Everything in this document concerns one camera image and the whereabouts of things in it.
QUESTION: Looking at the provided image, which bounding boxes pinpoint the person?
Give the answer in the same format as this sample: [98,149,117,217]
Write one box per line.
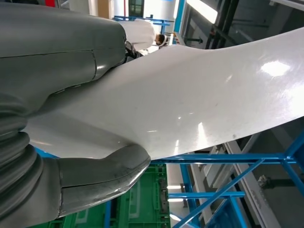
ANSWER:
[118,18,167,56]

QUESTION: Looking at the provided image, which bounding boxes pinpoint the green plastic crate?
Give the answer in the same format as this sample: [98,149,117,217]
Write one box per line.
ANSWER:
[31,163,171,228]

